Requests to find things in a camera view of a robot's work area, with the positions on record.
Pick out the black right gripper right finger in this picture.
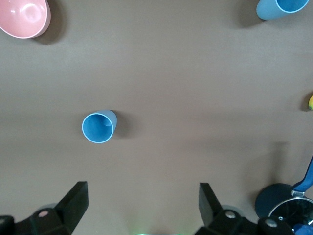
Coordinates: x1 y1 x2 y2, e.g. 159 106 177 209
194 183 297 235

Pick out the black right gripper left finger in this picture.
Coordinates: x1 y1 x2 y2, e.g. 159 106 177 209
0 181 89 235

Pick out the blue plastic cup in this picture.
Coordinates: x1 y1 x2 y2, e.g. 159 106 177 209
81 109 118 144
256 0 310 21

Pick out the dark blue saucepan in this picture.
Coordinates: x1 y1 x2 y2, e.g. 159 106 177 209
254 154 313 228

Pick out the blue rounded item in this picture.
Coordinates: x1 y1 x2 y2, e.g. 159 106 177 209
293 222 313 235

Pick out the pink bowl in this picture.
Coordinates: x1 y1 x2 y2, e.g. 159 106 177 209
0 0 51 40

